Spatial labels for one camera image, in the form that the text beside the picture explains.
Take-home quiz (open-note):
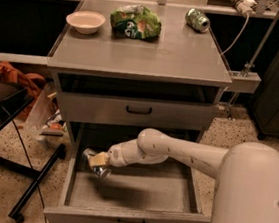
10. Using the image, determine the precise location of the silver redbull can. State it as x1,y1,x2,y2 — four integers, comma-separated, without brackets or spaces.
82,148,112,179

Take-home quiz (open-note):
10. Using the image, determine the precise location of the white power cable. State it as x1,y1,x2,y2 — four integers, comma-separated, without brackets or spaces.
219,9,251,60

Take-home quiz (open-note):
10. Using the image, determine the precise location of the white bowl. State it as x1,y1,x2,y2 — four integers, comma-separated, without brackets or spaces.
66,10,106,35

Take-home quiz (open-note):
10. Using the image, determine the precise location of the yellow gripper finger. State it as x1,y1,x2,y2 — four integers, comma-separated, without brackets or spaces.
88,152,109,168

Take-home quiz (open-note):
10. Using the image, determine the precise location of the green chip bag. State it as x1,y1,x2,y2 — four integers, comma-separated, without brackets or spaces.
110,4,162,40

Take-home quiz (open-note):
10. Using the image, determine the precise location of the metal pole stand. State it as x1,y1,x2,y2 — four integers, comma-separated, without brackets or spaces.
223,0,279,125

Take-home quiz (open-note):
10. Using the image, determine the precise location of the closed grey upper drawer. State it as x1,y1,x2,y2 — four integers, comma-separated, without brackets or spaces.
57,92,217,131

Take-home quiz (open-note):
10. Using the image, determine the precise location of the clear plastic bag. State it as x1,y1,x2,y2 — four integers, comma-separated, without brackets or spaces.
24,82,67,148

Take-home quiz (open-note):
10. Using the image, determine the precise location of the orange cloth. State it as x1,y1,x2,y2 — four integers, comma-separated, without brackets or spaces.
0,61,46,120

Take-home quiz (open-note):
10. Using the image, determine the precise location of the white power adapter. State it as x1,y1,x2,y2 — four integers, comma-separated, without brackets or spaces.
235,0,256,15

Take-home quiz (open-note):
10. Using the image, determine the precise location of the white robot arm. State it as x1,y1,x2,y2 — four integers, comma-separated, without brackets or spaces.
88,128,279,223

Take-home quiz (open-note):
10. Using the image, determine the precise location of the grey drawer cabinet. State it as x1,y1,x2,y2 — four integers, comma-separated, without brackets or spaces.
47,4,232,142

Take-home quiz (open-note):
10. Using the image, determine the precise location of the green soda can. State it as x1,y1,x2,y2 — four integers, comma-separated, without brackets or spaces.
185,8,210,33

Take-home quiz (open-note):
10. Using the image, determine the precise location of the open grey middle drawer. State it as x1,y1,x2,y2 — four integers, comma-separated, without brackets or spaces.
41,115,223,223

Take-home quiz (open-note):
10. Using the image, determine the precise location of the black rolling stand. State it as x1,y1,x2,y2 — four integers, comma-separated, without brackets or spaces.
0,80,66,223

